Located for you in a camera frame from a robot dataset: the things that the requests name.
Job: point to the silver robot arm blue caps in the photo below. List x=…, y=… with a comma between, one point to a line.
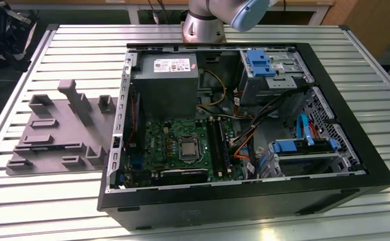
x=203, y=27

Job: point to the black RAM slot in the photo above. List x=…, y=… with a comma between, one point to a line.
x=215, y=148

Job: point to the installed RAM stick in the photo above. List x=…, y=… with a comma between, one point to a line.
x=225, y=150

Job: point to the grey parts rack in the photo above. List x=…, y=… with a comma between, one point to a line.
x=64, y=120

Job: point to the grey power supply unit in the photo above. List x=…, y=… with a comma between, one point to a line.
x=165, y=95

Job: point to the green motherboard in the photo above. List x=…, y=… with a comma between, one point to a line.
x=158, y=140

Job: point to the blue port connector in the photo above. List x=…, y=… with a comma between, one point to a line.
x=138, y=163

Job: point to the blue VGA port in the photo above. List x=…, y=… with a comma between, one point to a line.
x=119, y=180

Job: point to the silver CPU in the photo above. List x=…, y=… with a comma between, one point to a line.
x=189, y=149

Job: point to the black CPU socket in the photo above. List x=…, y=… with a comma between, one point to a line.
x=189, y=160

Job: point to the black graphics card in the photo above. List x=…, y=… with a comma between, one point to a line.
x=182, y=177

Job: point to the metal drive cage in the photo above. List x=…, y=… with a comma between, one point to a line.
x=282, y=84

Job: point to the black open PC case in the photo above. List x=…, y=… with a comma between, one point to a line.
x=215, y=208

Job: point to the blue disk carrier with disk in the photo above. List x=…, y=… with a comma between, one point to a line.
x=288, y=146

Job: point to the metal disk bay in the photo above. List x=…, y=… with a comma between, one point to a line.
x=309, y=157

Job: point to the wooden cabinet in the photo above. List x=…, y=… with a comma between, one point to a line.
x=366, y=22

